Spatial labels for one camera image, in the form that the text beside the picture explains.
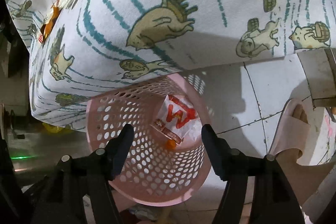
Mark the pink perforated plastic basket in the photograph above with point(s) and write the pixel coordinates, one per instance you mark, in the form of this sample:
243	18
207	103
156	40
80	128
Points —
153	174

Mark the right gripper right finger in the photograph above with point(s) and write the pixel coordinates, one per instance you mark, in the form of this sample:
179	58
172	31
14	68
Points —
219	153

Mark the red snack wrapper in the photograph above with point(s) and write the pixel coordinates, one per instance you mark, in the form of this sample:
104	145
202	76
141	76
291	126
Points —
177	119

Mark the pink slipper foot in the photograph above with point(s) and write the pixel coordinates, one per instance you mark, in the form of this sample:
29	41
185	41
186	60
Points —
291	134

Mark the yellow chicken seasoning packet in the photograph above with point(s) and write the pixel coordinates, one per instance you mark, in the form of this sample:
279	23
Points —
47	28

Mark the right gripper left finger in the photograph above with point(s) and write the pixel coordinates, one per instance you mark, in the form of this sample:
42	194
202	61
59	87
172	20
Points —
117	150

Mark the cat-print white cloth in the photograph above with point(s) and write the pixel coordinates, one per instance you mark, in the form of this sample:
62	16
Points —
100	45

